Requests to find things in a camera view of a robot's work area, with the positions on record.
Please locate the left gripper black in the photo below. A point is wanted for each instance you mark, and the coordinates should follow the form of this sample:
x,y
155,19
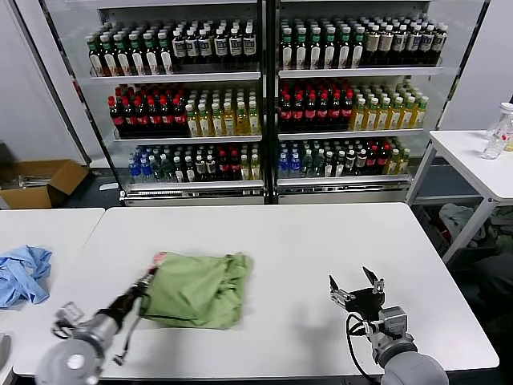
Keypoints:
x,y
124,302

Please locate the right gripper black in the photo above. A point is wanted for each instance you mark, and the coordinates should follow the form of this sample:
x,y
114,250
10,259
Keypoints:
x,y
366,305

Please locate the light green polo shirt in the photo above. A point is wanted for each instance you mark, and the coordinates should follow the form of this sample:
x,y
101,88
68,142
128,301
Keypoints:
x,y
192,288

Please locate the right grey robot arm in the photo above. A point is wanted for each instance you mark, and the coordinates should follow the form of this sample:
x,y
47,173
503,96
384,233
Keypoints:
x,y
413,367

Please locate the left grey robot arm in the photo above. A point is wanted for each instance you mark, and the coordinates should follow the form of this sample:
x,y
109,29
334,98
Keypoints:
x,y
76,353

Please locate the glass front beverage cooler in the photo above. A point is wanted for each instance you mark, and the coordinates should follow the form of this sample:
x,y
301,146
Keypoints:
x,y
191,199
344,197

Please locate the small white flat object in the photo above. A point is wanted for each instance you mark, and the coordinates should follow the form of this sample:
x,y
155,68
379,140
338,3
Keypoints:
x,y
108,186

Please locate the dark green water bottle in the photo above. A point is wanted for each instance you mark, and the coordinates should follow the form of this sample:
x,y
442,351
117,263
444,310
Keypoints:
x,y
157,170
318,165
167,170
307,165

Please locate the blue drink bottle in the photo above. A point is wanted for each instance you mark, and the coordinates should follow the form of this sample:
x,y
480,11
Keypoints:
x,y
283,165
145,168
295,164
133,169

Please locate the grey white crumpled garment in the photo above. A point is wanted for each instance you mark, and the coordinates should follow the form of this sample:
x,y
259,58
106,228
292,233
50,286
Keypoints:
x,y
457,216

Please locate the crumpled light blue shirt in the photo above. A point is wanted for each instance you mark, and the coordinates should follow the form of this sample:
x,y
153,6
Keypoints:
x,y
24,276

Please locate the dark bottle grey label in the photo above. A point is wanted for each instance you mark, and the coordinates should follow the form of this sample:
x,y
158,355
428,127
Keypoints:
x,y
249,43
199,167
350,162
401,44
415,43
441,41
428,42
192,46
211,166
362,161
205,45
235,44
179,47
220,45

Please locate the red cap cola bottle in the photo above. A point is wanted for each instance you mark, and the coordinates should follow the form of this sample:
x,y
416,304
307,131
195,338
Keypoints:
x,y
312,115
115,120
350,114
338,114
373,159
384,159
154,118
223,165
180,117
325,115
128,119
298,116
140,119
286,116
166,118
234,165

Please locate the yellow juice bottle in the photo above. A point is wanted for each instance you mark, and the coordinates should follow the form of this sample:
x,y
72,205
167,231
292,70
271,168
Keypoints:
x,y
405,162
421,114
216,122
359,118
254,168
192,124
229,121
409,114
384,116
397,115
394,163
243,169
372,117
253,120
204,123
241,120

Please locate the open cardboard box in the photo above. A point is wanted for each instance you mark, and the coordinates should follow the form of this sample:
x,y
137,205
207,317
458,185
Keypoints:
x,y
32,198

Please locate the dull green crumpled garment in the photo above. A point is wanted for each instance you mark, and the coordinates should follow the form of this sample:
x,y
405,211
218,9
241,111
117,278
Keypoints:
x,y
504,236

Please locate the bundle of metal rods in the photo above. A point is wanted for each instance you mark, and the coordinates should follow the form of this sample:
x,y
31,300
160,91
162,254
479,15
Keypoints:
x,y
24,181

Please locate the white side table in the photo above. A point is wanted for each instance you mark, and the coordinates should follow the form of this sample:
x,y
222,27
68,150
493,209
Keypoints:
x,y
461,152

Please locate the clear plastic bottle white cap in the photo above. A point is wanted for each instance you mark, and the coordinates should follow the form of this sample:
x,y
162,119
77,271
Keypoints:
x,y
497,140

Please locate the dark bottle tan label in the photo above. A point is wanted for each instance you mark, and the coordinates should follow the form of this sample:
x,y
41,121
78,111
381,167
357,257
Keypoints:
x,y
387,44
374,45

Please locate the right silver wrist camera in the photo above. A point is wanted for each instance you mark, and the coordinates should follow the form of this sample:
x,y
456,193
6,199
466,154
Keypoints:
x,y
393,321

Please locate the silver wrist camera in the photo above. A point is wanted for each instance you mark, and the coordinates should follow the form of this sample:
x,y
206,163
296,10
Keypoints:
x,y
69,314
393,321

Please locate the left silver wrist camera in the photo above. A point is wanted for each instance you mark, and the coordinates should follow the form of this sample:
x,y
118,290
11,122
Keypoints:
x,y
69,314

